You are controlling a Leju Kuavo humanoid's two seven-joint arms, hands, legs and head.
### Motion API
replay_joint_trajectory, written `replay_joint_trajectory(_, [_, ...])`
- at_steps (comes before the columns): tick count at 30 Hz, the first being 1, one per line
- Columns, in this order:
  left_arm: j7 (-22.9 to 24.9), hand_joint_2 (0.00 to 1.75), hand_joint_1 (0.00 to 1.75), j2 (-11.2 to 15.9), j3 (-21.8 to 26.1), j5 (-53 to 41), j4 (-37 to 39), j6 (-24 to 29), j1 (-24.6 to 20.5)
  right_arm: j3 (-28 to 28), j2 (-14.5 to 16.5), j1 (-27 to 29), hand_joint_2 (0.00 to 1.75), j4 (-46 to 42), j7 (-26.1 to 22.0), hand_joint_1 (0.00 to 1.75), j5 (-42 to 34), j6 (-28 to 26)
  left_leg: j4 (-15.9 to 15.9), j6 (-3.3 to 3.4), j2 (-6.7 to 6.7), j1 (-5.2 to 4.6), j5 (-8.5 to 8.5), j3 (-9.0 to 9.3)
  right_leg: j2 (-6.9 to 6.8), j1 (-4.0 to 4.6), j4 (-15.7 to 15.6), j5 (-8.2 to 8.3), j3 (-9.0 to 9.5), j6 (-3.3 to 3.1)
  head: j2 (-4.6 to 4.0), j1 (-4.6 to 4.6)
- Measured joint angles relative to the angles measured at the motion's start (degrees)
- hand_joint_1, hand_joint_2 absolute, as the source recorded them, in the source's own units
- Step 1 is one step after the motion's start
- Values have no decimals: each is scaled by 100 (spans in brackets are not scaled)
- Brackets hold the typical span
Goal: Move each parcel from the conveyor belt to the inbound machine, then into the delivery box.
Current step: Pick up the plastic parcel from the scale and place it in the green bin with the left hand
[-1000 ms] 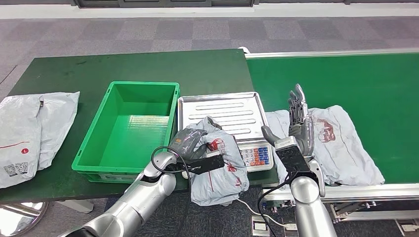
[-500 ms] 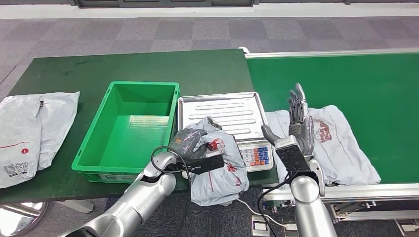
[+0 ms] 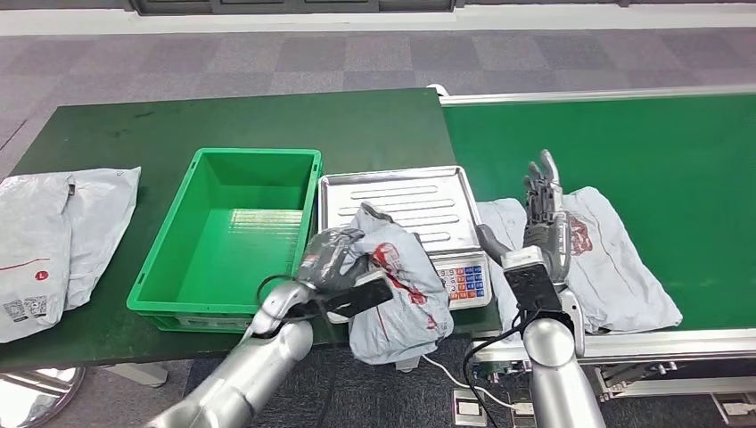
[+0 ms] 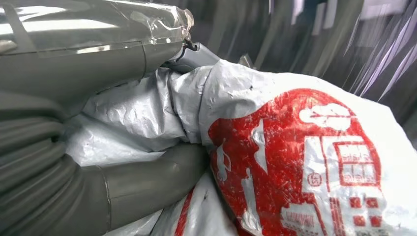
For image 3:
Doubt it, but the metal floor socket box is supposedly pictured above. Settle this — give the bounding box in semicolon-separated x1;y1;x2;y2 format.
451;388;488;426
711;394;756;428
508;392;536;428

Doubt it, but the white table foot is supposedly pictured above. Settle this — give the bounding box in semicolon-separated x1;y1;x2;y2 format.
103;363;169;388

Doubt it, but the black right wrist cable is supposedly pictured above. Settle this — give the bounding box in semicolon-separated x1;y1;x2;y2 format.
461;309;536;428

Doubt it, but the plain grey parcel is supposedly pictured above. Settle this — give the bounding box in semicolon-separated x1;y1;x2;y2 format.
63;167;143;311

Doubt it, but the green plastic crate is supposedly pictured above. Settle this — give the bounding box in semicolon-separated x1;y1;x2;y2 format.
126;147;323;333

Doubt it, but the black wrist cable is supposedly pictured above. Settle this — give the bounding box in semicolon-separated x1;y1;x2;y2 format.
255;273;332;428
461;309;536;428

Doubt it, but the green conveyor belt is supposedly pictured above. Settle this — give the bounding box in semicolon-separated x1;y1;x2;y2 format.
426;82;756;415

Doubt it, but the dark wall base panel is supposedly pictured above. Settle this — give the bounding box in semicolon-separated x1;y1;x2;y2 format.
129;0;459;14

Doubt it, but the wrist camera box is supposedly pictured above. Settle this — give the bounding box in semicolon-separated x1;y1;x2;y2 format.
502;246;563;313
323;270;396;320

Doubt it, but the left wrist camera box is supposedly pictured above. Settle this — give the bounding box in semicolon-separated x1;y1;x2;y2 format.
323;270;396;320

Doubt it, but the grey parcel with red print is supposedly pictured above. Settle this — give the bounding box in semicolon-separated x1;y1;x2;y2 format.
339;202;455;366
475;197;586;344
557;186;685;335

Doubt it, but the white scale with steel tray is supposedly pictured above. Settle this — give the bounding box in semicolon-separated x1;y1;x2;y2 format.
317;166;492;325

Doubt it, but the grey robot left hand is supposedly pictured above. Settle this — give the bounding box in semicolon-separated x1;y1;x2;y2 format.
295;226;370;295

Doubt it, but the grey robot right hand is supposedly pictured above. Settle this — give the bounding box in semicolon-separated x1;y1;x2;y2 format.
475;149;573;284

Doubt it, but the white power cable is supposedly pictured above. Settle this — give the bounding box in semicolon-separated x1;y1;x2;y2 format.
422;354;518;410

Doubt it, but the grey parcel with QR code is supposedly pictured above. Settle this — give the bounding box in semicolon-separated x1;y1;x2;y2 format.
0;172;75;344

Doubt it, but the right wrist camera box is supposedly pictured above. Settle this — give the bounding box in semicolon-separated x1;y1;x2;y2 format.
502;246;563;313

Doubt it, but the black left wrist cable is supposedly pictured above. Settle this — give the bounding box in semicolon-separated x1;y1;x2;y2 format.
255;273;332;428

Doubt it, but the round chrome base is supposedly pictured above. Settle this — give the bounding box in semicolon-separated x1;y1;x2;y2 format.
0;366;86;428

